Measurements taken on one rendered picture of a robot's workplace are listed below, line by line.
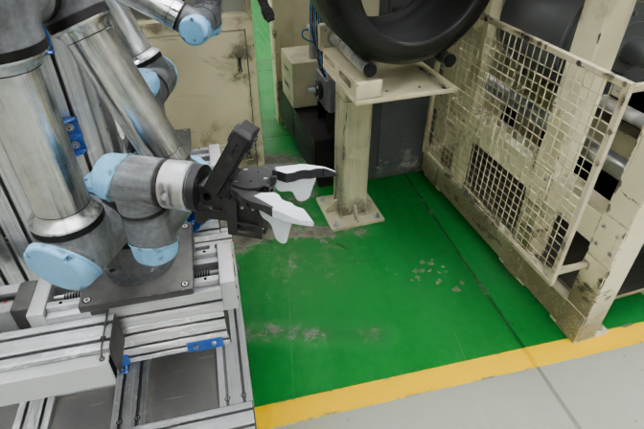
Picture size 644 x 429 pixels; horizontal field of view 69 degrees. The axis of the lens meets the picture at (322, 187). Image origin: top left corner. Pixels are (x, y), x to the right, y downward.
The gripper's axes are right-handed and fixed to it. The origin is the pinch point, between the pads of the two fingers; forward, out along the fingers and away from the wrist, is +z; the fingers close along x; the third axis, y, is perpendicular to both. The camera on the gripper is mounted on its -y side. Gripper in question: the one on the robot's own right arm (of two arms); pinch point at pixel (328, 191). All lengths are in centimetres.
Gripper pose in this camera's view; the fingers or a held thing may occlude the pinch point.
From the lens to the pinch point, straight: 65.3
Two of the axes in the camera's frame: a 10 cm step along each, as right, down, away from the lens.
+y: -0.3, 8.9, 4.6
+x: -2.1, 4.5, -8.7
